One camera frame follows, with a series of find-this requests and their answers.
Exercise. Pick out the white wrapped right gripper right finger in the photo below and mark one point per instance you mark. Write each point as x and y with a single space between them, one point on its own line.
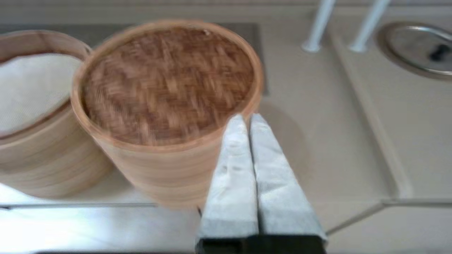
279 201

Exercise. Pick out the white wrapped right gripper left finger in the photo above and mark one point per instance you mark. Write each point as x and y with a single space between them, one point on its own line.
233 194

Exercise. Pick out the dark woven bamboo steamer lid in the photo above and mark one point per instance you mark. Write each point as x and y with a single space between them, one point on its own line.
166 84

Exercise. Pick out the bamboo steamer stack, pale cloth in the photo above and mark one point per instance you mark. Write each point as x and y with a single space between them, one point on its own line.
46 165

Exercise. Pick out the pale round steamer cloth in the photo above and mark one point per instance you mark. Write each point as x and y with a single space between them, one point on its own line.
28 88

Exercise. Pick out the thin white slanted pole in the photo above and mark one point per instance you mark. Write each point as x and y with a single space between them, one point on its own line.
317 24
367 24

